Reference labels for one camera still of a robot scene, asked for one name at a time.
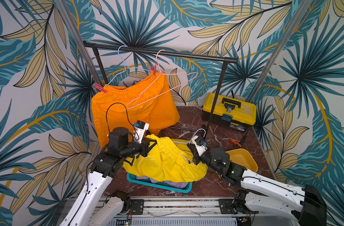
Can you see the orange handled screwdriver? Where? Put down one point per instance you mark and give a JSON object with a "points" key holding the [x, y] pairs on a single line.
{"points": [[236, 143]]}

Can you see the purple shorts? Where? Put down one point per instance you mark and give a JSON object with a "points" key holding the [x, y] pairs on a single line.
{"points": [[179, 185]]}

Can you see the black handled screwdriver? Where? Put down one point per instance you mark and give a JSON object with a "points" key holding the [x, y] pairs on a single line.
{"points": [[244, 137]]}

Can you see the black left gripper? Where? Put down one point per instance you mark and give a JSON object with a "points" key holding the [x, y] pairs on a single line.
{"points": [[145, 149]]}

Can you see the red clothespin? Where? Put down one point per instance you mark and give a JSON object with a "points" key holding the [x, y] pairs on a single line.
{"points": [[154, 69]]}

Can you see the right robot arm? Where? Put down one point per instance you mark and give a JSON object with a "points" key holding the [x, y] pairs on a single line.
{"points": [[258, 193]]}

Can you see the yellow plastic tray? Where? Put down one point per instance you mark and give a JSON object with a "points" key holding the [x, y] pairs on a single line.
{"points": [[243, 157]]}

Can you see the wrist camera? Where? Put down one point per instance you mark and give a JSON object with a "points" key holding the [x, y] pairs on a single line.
{"points": [[199, 144], [140, 128]]}

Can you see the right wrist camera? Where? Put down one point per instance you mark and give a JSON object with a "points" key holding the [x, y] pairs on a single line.
{"points": [[199, 144]]}

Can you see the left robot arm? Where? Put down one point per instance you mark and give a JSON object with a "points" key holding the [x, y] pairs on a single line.
{"points": [[122, 144]]}

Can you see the yellow black plastic toolbox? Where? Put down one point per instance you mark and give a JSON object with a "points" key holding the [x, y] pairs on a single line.
{"points": [[230, 113]]}

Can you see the teal plastic basket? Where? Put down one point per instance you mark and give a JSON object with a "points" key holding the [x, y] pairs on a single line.
{"points": [[162, 185]]}

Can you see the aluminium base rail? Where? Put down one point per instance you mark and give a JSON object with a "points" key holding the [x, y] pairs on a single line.
{"points": [[160, 207]]}

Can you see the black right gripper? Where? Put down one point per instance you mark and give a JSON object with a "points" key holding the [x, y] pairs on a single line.
{"points": [[195, 154]]}

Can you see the black clothes rack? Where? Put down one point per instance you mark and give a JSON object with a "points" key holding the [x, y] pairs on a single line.
{"points": [[225, 60]]}

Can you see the orange shorts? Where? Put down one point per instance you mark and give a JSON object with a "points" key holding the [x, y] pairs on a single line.
{"points": [[149, 101]]}

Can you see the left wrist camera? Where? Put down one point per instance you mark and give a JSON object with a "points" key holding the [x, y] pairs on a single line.
{"points": [[140, 128]]}

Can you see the blue wire hanger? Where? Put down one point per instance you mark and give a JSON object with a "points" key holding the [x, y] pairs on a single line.
{"points": [[116, 73]]}

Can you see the pink clothespin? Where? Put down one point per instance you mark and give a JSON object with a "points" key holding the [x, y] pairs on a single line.
{"points": [[100, 88]]}

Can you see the yellow shorts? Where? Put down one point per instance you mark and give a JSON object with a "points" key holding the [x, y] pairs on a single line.
{"points": [[167, 161]]}

